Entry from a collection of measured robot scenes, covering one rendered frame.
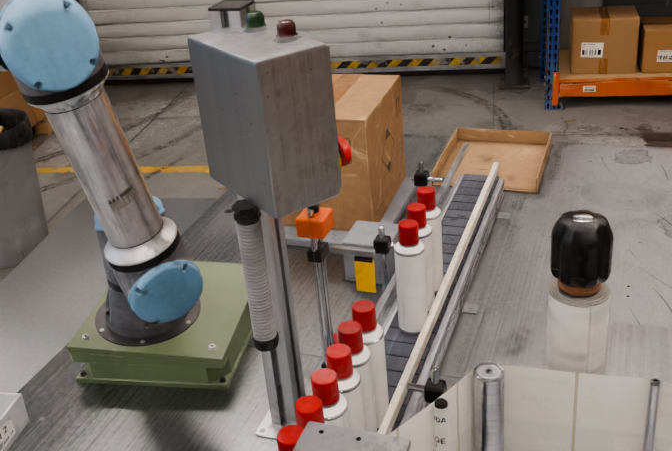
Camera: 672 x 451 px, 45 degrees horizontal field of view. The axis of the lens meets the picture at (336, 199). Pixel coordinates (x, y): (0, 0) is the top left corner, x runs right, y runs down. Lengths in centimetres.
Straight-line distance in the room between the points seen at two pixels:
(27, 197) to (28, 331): 207
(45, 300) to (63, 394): 34
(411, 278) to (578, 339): 30
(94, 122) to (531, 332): 79
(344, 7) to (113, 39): 170
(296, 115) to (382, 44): 467
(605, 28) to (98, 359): 389
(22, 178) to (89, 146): 257
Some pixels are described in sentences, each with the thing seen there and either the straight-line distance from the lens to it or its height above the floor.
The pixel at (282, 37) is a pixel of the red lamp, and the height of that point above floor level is 148.
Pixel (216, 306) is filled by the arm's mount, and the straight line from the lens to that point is 151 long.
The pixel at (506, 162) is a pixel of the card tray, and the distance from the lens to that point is 216.
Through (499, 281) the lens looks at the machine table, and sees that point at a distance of 165.
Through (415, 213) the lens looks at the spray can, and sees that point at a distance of 137.
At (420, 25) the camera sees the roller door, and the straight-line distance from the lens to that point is 551.
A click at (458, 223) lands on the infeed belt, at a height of 88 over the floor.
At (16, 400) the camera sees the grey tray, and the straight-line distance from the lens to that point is 126.
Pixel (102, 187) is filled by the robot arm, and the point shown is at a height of 126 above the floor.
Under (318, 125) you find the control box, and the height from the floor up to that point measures 138.
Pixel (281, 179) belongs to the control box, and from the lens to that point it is 92.
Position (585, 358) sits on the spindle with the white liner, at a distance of 122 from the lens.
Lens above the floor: 171
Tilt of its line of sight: 26 degrees down
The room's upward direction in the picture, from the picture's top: 5 degrees counter-clockwise
